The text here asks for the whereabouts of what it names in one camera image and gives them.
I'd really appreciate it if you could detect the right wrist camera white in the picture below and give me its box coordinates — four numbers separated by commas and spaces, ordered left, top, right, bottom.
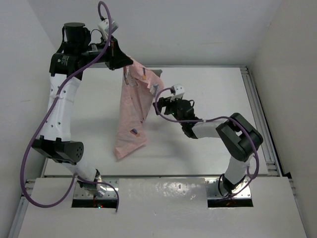
171, 84, 185, 98

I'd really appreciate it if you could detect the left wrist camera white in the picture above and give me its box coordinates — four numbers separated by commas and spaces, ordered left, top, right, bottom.
98, 19, 118, 40

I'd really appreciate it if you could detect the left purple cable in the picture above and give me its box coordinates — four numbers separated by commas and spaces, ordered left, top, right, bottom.
20, 0, 120, 213

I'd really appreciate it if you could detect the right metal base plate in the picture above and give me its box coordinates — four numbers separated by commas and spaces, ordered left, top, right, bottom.
206, 178, 252, 199

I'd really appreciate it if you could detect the aluminium frame rail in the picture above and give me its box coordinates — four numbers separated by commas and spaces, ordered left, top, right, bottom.
8, 179, 35, 238
240, 66, 283, 177

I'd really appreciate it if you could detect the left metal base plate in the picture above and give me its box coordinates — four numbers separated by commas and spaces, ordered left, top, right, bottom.
73, 180, 118, 200

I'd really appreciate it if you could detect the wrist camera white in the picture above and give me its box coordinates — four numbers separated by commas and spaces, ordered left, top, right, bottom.
171, 84, 185, 98
98, 19, 118, 40

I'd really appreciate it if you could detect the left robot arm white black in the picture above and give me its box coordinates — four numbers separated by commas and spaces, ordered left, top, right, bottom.
32, 19, 133, 197

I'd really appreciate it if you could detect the white front cover panel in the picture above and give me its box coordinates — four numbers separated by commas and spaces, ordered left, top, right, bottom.
19, 177, 306, 238

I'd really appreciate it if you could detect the metal base plate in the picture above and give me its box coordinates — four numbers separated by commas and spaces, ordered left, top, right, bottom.
206, 178, 252, 199
73, 180, 118, 200

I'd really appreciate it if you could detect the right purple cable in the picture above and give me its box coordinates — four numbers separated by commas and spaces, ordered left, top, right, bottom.
153, 86, 260, 199

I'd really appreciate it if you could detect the left aluminium frame rail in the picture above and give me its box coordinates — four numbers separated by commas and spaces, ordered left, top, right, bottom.
8, 179, 35, 238

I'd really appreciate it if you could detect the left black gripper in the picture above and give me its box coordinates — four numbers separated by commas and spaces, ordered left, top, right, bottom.
79, 35, 133, 71

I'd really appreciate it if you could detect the purple cable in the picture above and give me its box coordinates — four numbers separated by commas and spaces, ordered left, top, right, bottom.
153, 86, 260, 199
20, 0, 120, 213

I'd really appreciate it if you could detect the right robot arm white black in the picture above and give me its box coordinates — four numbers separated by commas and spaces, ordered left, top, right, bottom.
153, 97, 264, 197

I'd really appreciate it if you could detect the right aluminium frame rail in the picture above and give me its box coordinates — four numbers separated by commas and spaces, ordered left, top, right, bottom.
240, 66, 283, 177

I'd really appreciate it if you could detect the pink cartoon print pillowcase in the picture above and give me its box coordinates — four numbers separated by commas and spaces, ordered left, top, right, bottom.
114, 60, 164, 160

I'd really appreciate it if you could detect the grey orange patterned pillow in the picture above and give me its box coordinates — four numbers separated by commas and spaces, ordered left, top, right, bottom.
151, 69, 162, 77

